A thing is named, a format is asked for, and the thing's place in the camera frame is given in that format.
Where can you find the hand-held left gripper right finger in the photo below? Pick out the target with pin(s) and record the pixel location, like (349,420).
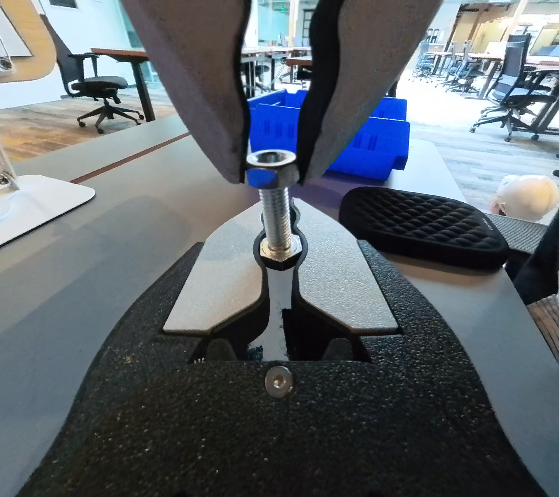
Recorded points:
(345,283)

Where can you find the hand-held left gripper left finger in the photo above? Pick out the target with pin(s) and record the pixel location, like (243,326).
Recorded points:
(218,283)

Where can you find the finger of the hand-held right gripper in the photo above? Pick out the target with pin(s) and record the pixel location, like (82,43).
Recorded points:
(183,25)
(380,25)

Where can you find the steel hex nut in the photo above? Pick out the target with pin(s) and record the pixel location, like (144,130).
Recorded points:
(266,256)

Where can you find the steel hex bolt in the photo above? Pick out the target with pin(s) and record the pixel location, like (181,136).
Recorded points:
(274,208)

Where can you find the blue plastic bin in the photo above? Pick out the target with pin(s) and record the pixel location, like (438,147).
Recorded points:
(375,147)
(279,97)

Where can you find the long wooden office desk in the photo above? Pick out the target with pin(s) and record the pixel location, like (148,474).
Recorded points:
(122,52)

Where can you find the black padded chair armrest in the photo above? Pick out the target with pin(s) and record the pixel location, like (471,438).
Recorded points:
(419,226)

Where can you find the row of distant office chairs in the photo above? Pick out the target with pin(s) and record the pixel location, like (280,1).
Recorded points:
(463,69)

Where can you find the black swivel office chair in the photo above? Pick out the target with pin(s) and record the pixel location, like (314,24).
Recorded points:
(94,84)

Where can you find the black mesh swivel chair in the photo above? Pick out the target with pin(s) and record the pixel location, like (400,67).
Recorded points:
(515,56)

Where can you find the printed instruction sheet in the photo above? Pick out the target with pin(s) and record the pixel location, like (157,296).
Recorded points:
(13,36)

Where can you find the person's black mesh chair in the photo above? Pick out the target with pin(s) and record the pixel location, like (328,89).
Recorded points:
(519,233)

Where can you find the person's printed black shirt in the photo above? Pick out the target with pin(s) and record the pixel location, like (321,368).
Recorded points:
(541,265)

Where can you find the pale rounded object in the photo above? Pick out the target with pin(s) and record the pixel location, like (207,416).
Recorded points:
(528,193)

